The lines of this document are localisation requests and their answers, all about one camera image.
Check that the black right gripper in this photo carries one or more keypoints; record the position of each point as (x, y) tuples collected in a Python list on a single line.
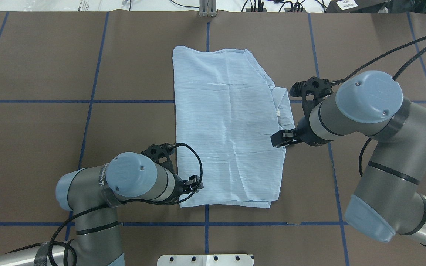
[(305, 136)]

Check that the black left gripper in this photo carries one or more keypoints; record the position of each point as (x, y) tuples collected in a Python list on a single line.
[(178, 186)]

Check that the light blue button-up shirt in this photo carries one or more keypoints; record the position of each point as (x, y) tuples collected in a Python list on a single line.
[(227, 108)]

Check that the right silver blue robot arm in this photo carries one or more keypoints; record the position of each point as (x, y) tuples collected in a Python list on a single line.
[(386, 202)]

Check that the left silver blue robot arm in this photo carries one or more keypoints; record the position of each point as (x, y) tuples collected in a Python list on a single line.
[(91, 236)]

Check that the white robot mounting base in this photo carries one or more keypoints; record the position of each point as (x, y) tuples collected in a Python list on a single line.
[(207, 260)]

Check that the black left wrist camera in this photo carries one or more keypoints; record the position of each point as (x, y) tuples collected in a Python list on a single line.
[(159, 153)]

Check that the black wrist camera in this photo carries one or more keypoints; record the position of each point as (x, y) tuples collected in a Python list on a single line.
[(159, 153), (312, 92)]

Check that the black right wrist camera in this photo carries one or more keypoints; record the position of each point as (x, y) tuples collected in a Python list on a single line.
[(312, 92)]

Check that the grey aluminium frame post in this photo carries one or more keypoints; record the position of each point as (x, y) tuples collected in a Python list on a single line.
[(207, 8)]

